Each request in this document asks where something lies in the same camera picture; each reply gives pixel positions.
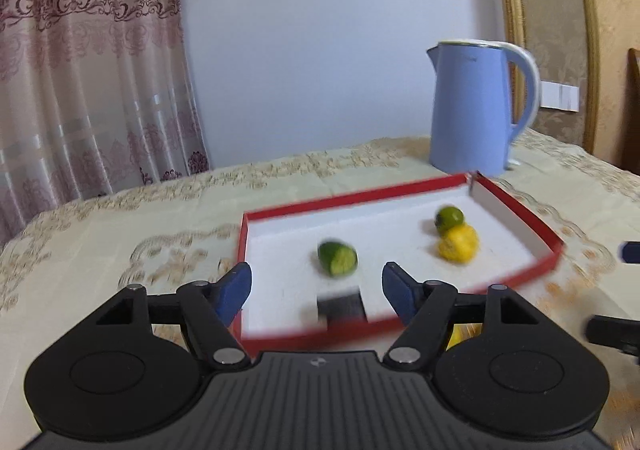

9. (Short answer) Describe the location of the dark eggplant piece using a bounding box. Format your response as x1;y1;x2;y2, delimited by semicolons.
316;287;368;329

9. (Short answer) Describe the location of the green cucumber piece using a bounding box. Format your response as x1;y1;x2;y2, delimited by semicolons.
317;241;358;277

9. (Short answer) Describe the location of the yellow fruit piece large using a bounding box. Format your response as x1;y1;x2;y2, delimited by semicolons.
437;223;480;265

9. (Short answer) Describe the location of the green tomato back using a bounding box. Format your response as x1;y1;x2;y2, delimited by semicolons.
434;206;465;236

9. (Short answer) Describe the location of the yellow fruit piece small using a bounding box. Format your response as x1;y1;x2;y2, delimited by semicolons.
446;323;483;350

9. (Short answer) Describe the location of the red shallow cardboard box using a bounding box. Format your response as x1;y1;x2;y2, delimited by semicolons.
231;173;564;355

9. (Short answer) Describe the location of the cream embroidered tablecloth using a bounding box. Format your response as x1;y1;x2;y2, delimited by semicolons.
1;130;639;449

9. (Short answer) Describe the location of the blue electric kettle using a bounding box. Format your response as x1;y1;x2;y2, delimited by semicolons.
426;40;541;177

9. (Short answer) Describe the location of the pink patterned curtain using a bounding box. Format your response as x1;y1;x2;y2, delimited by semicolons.
1;0;209;241

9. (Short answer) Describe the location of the gold padded headboard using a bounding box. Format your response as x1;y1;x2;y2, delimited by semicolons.
502;0;639;173

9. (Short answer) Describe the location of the white wall switch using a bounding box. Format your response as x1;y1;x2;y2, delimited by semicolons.
540;81;580;113

